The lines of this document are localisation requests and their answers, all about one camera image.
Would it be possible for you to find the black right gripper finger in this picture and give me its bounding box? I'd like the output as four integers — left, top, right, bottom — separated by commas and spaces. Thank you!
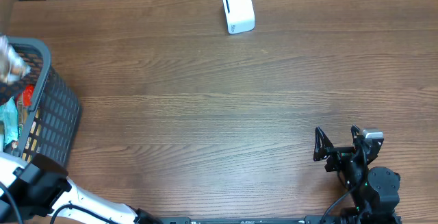
313, 127, 333, 161
350, 125, 363, 147

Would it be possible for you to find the orange spaghetti packet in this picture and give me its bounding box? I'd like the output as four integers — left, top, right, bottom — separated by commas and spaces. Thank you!
15, 85, 35, 108

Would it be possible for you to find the teal snack packet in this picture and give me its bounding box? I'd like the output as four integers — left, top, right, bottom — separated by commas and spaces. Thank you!
1, 97, 19, 147

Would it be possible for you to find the cream brown nut bag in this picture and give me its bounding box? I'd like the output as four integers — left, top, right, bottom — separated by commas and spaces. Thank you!
1, 36, 31, 85

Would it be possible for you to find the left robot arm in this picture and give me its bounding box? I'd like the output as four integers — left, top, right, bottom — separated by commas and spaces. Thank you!
1, 152, 161, 224

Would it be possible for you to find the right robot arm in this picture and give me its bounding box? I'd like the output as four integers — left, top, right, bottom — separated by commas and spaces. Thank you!
313, 125, 402, 223

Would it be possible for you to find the white barcode scanner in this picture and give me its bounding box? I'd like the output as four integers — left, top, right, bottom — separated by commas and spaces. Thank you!
222, 0, 255, 34

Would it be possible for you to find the grey plastic basket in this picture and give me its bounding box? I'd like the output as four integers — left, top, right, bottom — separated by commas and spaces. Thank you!
1, 36, 82, 167

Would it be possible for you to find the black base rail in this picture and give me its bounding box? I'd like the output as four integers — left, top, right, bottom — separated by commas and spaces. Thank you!
159, 215, 402, 224

